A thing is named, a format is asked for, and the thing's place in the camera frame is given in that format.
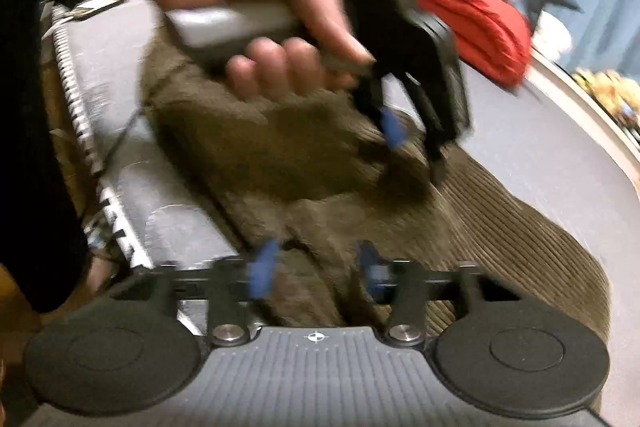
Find white plush toy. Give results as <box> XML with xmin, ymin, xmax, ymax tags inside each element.
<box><xmin>529</xmin><ymin>11</ymin><xmax>574</xmax><ymax>60</ymax></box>

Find olive corduroy pants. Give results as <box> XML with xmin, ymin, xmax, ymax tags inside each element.
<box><xmin>139</xmin><ymin>36</ymin><xmax>614</xmax><ymax>344</ymax></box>

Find person's left forearm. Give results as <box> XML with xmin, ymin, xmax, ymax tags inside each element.
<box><xmin>0</xmin><ymin>0</ymin><xmax>133</xmax><ymax>314</ymax></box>

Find black white striped cloth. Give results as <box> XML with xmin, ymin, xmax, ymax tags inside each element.
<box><xmin>47</xmin><ymin>0</ymin><xmax>153</xmax><ymax>270</ymax></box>

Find yellow plush toys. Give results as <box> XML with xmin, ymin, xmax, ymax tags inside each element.
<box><xmin>571</xmin><ymin>67</ymin><xmax>640</xmax><ymax>130</ymax></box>

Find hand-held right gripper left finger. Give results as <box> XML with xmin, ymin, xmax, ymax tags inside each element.
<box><xmin>112</xmin><ymin>238</ymin><xmax>282</xmax><ymax>349</ymax></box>

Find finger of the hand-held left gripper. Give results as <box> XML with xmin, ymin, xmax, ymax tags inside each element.
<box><xmin>356</xmin><ymin>74</ymin><xmax>408</xmax><ymax>154</ymax></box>
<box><xmin>400</xmin><ymin>72</ymin><xmax>453</xmax><ymax>188</ymax></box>

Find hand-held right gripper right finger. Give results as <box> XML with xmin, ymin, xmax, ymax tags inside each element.
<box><xmin>356</xmin><ymin>239</ymin><xmax>522</xmax><ymax>349</ymax></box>

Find red folded blanket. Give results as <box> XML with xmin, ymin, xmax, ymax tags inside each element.
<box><xmin>414</xmin><ymin>0</ymin><xmax>534</xmax><ymax>92</ymax></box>

